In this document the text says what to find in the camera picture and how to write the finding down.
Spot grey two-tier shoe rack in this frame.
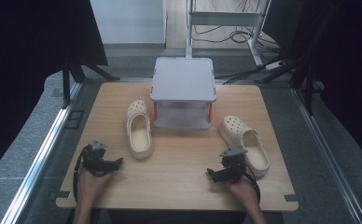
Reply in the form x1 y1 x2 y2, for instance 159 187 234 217
149 56 217 131

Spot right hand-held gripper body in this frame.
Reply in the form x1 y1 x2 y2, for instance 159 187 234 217
218 145 249 184

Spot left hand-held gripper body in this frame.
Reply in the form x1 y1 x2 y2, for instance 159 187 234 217
81 140 112 177

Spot black floor cables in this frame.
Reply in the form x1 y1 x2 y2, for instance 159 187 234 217
191 0 292 86

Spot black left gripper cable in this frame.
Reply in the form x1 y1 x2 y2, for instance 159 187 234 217
72 146 91 203

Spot white power strip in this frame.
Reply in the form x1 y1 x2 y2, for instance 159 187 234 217
265 60 285 72

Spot person's left hand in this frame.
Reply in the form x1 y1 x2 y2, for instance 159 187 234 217
76 163 113 206

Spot person's right hand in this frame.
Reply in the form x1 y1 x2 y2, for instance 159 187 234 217
225 176 259 207

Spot black curtain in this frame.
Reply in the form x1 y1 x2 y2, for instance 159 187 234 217
262 0 362 172
0 0 109 183

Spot white board panel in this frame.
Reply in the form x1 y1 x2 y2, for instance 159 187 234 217
90 0 168 45

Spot black tripod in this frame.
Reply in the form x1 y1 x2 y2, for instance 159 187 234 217
255 18 329 117
61 54 121 110

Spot cream clog shoe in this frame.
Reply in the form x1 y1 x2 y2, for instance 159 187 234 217
125 99 155 161
217 115 271 179

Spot aluminium rail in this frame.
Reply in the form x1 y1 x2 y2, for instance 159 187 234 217
290 81 362 224
0 81 84 224

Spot white metal stand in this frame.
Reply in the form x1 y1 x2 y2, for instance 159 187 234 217
185 0 272 67

